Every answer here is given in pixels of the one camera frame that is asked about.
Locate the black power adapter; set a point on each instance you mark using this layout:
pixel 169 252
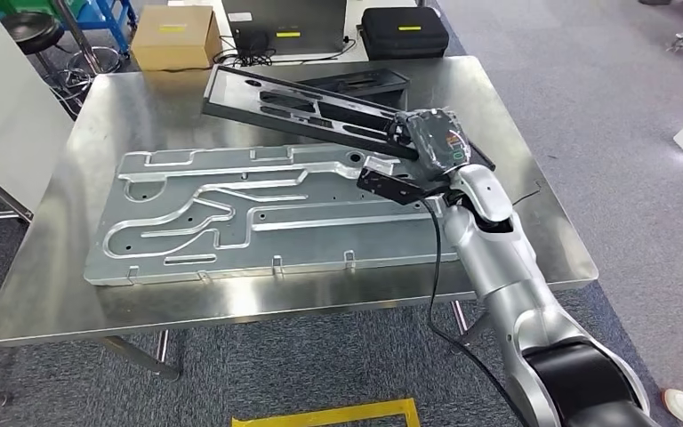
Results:
pixel 251 42

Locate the grey equipment case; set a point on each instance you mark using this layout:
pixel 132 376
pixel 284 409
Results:
pixel 294 17

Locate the blue metal shelf rack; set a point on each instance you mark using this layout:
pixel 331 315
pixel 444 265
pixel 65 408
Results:
pixel 112 17

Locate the white table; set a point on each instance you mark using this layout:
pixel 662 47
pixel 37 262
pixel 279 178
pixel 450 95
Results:
pixel 354 20

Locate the black carry case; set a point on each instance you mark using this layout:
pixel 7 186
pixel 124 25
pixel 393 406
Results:
pixel 403 35

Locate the yellow tape square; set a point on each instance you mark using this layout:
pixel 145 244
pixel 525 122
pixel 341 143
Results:
pixel 330 415

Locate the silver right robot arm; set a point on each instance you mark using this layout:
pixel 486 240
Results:
pixel 512 277

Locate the stamped grey metal plate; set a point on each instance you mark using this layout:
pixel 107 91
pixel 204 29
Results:
pixel 318 236

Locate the steel workbench table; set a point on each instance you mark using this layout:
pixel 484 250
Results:
pixel 53 294

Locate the black round stool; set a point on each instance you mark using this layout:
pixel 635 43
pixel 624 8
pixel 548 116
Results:
pixel 32 32

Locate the long black plastic panel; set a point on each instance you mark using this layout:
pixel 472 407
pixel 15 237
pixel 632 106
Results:
pixel 235 94

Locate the short black plastic panel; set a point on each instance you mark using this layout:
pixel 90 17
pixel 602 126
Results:
pixel 377 79

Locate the brown cardboard box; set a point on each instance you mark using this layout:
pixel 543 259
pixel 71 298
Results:
pixel 173 38

